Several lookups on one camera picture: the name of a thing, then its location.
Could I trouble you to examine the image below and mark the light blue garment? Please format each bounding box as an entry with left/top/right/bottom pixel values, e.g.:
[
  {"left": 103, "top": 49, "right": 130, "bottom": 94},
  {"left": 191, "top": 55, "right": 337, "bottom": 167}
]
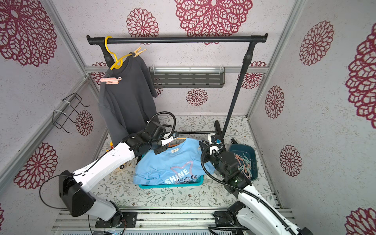
[{"left": 133, "top": 138, "right": 206, "bottom": 186}]

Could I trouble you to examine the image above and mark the dark grey t-shirt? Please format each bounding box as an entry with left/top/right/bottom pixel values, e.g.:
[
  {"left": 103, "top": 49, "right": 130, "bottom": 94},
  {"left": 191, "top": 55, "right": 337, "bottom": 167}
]
[{"left": 99, "top": 56, "right": 158, "bottom": 146}]

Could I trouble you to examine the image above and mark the pink clothespin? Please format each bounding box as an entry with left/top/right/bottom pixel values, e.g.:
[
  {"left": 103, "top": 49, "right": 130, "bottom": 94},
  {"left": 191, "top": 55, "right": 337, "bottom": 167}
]
[{"left": 99, "top": 77, "right": 122, "bottom": 85}]

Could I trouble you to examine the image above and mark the yellow plastic hanger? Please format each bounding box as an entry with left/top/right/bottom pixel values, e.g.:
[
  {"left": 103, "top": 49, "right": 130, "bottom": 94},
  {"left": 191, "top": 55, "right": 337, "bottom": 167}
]
[{"left": 104, "top": 36, "right": 133, "bottom": 70}]

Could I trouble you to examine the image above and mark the beige clothespin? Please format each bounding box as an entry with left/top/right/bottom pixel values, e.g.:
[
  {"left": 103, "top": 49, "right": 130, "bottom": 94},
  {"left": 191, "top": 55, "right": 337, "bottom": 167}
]
[{"left": 134, "top": 47, "right": 147, "bottom": 58}]

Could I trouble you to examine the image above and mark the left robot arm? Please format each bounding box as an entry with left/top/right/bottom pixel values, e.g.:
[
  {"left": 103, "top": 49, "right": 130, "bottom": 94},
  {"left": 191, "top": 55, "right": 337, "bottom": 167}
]
[{"left": 59, "top": 121, "right": 178, "bottom": 227}]

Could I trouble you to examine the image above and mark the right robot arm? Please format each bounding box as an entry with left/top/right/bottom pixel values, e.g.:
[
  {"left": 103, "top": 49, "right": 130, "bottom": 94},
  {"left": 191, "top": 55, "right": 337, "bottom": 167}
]
[{"left": 199, "top": 141, "right": 312, "bottom": 235}]

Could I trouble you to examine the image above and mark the orange plastic hanger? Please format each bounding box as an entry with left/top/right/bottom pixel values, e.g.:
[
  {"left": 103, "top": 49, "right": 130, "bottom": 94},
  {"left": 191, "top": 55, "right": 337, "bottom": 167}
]
[{"left": 167, "top": 138, "right": 187, "bottom": 148}]

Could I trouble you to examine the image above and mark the colourful clothespins pile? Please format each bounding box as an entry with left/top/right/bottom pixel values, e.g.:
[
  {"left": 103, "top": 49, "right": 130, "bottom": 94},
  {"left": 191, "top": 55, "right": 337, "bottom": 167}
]
[{"left": 235, "top": 153, "right": 257, "bottom": 180}]

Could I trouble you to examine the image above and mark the teal laundry basket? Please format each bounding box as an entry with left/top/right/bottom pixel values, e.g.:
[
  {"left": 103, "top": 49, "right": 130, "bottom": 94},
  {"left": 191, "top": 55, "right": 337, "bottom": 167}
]
[{"left": 138, "top": 176, "right": 204, "bottom": 189}]

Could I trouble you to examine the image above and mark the dark teal clothespin bin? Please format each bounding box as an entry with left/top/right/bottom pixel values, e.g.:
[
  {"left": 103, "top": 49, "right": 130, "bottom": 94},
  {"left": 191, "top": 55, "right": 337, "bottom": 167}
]
[{"left": 230, "top": 144, "right": 258, "bottom": 181}]

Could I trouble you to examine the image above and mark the black clothes rack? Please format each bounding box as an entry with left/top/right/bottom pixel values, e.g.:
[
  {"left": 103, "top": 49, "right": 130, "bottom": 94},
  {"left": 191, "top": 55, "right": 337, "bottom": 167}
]
[{"left": 86, "top": 33, "right": 268, "bottom": 142}]

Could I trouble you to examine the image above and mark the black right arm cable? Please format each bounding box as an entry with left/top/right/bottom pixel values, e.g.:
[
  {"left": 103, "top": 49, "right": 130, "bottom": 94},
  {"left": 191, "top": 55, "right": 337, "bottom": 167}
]
[{"left": 200, "top": 143, "right": 297, "bottom": 235}]

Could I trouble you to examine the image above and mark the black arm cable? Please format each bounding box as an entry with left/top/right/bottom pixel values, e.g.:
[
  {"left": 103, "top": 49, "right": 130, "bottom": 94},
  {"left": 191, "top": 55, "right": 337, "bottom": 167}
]
[
  {"left": 200, "top": 143, "right": 297, "bottom": 235},
  {"left": 148, "top": 111, "right": 177, "bottom": 139}
]

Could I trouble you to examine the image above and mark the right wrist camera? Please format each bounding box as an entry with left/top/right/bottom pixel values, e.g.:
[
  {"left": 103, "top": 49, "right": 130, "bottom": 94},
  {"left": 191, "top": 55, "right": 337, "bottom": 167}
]
[{"left": 208, "top": 133, "right": 226, "bottom": 155}]

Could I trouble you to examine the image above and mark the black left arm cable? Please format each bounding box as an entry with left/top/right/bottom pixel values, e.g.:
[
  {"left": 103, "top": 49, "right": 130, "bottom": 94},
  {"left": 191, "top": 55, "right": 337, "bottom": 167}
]
[{"left": 148, "top": 111, "right": 177, "bottom": 139}]

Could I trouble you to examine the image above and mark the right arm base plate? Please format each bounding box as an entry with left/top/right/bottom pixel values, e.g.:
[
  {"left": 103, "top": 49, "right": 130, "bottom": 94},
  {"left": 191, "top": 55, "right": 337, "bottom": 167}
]
[{"left": 213, "top": 211, "right": 240, "bottom": 227}]

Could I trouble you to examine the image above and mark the black wall shelf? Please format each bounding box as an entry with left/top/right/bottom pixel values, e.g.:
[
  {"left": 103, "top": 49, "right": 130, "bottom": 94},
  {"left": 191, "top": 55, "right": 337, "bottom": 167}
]
[{"left": 149, "top": 67, "right": 226, "bottom": 88}]

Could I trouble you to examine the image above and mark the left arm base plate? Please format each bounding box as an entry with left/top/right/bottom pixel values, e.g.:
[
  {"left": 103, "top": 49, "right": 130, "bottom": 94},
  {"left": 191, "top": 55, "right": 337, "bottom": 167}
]
[{"left": 95, "top": 211, "right": 138, "bottom": 228}]

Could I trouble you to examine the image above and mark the black wire wall basket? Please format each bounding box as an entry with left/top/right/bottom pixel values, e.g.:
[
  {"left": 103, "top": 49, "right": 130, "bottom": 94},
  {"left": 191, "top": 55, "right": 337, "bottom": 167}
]
[{"left": 51, "top": 93, "right": 93, "bottom": 135}]

